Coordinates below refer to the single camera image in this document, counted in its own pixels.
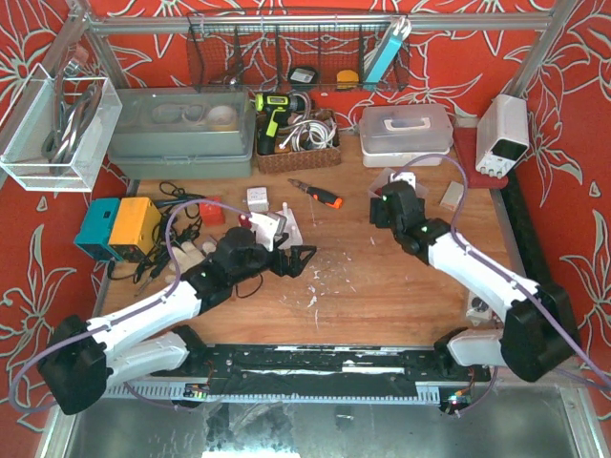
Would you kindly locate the green black cordless drill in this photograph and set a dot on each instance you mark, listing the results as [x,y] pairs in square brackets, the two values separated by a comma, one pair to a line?
[276,108]

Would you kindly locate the orange black handled pliers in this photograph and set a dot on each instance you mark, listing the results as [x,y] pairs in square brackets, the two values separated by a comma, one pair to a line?
[324,196]

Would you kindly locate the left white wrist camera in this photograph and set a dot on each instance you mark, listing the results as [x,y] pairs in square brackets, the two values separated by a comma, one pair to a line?
[267,227]

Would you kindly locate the red mat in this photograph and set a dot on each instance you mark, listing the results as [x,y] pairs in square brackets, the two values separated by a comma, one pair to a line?
[464,142]

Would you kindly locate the white plastic case with handle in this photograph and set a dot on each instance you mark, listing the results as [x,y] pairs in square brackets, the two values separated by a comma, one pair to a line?
[391,136]

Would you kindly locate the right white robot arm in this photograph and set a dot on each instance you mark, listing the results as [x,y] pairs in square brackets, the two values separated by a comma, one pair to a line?
[538,330]

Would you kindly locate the teal box device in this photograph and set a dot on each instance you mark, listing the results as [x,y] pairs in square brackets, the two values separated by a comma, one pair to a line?
[96,228]

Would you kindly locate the bagged small parts packet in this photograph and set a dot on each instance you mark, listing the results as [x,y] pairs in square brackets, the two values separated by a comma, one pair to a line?
[478,312]

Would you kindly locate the yellow tape measure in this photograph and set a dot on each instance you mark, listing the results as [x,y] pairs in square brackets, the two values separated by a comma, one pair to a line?
[347,80]

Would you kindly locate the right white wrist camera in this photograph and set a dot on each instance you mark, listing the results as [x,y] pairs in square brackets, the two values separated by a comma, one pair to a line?
[406,176]

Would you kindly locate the white power supply unit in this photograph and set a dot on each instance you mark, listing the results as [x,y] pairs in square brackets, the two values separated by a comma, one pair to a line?
[502,136]

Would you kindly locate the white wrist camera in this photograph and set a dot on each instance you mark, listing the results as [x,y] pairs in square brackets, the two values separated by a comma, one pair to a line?
[267,227]
[406,176]

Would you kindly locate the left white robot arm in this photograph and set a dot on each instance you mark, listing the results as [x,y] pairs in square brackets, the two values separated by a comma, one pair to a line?
[85,358]

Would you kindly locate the beige work glove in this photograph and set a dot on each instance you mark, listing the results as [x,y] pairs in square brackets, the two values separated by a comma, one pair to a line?
[188,254]

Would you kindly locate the blue white power strip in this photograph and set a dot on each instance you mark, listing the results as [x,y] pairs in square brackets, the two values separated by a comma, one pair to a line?
[380,60]

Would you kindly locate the clear acrylic wall bin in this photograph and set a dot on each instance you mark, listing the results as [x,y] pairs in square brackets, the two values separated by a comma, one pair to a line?
[58,141]

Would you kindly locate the small red cube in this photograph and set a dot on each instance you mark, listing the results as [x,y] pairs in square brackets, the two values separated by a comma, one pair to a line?
[211,215]

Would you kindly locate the red spring on peg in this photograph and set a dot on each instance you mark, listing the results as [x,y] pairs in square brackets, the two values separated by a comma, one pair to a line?
[244,221]

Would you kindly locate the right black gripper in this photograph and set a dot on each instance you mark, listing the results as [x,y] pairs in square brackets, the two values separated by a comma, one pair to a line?
[377,212]

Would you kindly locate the clear tray of red springs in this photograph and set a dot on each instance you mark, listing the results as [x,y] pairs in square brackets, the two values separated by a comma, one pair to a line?
[381,180]

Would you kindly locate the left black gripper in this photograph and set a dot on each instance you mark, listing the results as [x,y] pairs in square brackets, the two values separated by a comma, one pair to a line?
[279,262]

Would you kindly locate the yellow box device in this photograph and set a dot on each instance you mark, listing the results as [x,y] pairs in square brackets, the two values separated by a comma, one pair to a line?
[132,235]

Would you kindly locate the white peg base plate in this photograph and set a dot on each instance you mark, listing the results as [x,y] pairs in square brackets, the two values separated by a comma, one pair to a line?
[291,228]

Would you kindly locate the brown woven basket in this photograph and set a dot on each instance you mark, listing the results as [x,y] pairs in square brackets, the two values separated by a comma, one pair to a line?
[314,147]

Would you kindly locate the small clear plastic bag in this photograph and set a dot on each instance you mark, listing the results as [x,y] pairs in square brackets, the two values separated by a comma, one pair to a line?
[452,196]

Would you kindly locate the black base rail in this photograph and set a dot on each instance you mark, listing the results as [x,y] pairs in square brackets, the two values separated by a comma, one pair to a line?
[323,371]

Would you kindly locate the white power adapter cube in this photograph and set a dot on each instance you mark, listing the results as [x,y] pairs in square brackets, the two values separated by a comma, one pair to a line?
[257,199]

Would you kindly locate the grey translucent storage box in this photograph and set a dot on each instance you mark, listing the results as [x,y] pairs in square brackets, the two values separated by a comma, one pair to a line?
[179,133]

